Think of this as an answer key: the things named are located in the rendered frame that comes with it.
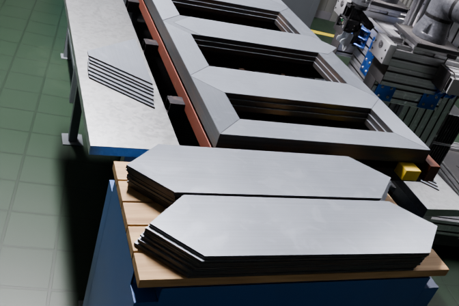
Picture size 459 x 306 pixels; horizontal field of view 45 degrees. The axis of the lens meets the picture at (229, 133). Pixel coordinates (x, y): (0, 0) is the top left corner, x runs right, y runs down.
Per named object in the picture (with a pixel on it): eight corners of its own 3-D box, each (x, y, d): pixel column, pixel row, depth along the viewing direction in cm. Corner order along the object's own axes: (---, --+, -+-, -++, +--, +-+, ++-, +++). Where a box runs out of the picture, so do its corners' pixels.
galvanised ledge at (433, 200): (423, 216, 186) (427, 209, 184) (281, 48, 287) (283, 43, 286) (468, 216, 194) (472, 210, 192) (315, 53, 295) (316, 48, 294)
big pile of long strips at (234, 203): (141, 281, 108) (147, 259, 105) (114, 160, 140) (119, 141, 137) (449, 270, 140) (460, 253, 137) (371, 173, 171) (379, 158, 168)
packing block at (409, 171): (401, 180, 176) (406, 170, 174) (393, 171, 180) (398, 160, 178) (416, 181, 178) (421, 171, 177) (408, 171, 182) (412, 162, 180)
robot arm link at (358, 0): (366, -8, 234) (376, 0, 228) (362, 3, 237) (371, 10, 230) (351, -10, 232) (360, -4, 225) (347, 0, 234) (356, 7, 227)
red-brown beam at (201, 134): (209, 167, 155) (214, 149, 152) (126, -21, 277) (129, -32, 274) (238, 169, 159) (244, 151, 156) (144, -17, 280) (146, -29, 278)
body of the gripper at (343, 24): (335, 25, 239) (345, -2, 233) (351, 28, 242) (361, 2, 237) (342, 33, 233) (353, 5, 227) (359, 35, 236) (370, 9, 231)
